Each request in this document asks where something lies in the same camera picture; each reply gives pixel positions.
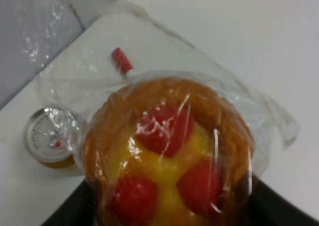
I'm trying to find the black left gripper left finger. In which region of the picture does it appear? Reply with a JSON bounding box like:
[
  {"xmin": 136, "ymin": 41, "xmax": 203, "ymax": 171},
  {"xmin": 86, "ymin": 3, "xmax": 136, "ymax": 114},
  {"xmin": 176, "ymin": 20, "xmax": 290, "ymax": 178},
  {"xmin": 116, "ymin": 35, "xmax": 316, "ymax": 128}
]
[{"xmin": 42, "ymin": 180, "xmax": 96, "ymax": 226}]

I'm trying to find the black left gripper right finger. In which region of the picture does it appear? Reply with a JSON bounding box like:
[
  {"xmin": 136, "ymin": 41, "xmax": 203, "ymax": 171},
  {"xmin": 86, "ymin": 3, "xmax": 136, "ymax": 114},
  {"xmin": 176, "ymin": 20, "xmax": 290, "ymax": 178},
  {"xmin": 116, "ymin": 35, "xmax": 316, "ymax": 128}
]
[{"xmin": 249, "ymin": 176, "xmax": 319, "ymax": 226}]

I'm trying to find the fruit tart pastry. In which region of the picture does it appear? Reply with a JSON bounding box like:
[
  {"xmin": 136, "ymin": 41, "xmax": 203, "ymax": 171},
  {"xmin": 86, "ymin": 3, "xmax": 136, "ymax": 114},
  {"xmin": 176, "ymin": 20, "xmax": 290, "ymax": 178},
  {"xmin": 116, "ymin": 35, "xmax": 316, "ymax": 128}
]
[{"xmin": 39, "ymin": 2, "xmax": 299, "ymax": 226}]

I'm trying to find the gold drink can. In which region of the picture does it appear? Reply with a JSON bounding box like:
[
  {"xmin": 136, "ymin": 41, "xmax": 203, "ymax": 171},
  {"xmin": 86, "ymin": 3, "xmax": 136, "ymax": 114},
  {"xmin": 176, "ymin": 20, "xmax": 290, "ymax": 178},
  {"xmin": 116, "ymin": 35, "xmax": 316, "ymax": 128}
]
[{"xmin": 24, "ymin": 105, "xmax": 85, "ymax": 169}]

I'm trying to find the red and white marker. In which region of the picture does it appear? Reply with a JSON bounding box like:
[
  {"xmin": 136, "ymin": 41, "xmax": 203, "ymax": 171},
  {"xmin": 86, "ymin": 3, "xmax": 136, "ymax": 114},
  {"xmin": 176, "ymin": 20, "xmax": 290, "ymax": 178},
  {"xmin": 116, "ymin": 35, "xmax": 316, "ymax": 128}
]
[{"xmin": 111, "ymin": 48, "xmax": 133, "ymax": 76}]

